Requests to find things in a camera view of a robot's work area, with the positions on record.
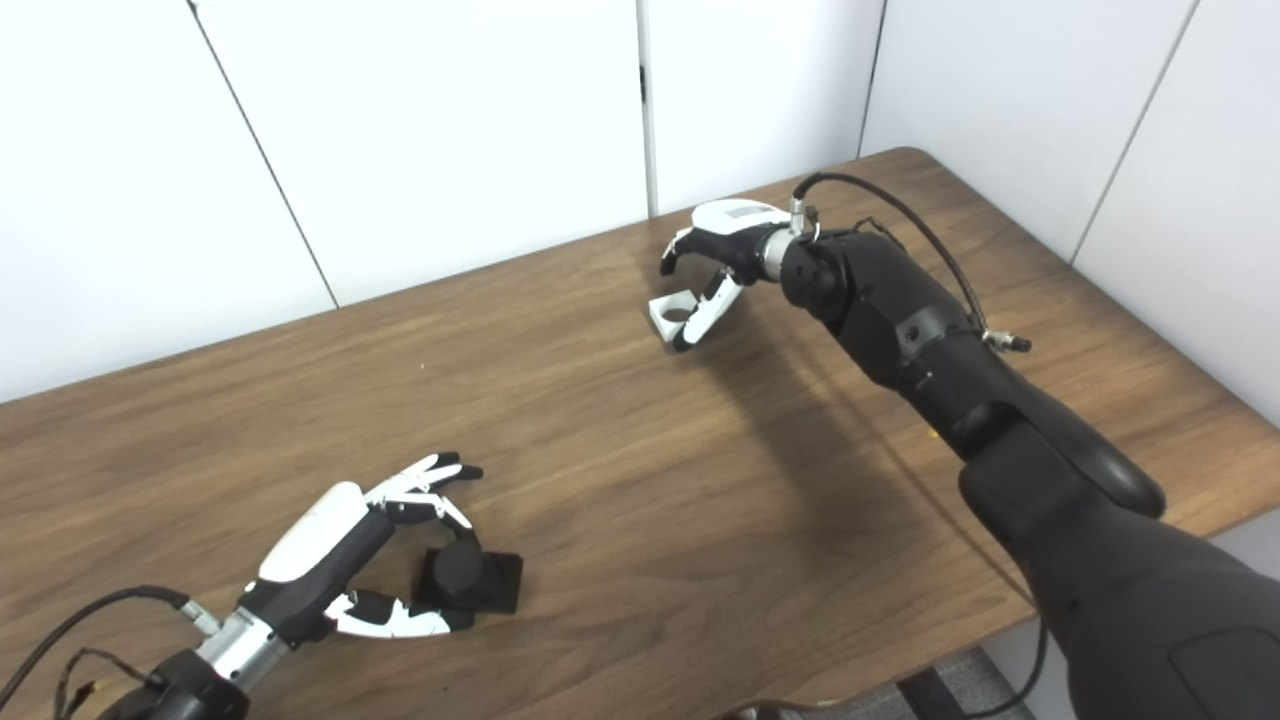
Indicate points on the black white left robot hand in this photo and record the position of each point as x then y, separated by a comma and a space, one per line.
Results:
320, 550

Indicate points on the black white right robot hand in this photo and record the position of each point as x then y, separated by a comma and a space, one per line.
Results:
735, 235

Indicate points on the white square piece with hole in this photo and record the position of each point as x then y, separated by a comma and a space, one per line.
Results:
662, 318

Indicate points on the black peg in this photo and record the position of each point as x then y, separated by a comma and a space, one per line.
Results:
470, 580

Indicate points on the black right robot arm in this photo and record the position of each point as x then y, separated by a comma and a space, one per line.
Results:
1000, 430

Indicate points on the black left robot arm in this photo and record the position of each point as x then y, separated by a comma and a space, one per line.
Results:
190, 695

